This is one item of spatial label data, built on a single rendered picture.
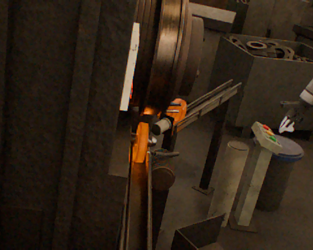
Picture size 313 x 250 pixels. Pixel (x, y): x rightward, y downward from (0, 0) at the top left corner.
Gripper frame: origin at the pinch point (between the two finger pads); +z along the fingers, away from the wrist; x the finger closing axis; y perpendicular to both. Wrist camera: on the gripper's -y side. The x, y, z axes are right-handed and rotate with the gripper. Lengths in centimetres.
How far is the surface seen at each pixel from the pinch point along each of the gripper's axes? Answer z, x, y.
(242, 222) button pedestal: 60, 2, 19
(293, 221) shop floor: 51, 16, 55
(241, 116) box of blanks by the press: 35, 133, 33
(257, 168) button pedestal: 26.3, 2.5, 4.7
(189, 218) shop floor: 74, 3, -10
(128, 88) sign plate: -14, -107, -97
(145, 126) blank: 11, -62, -78
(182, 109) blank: 13, -11, -55
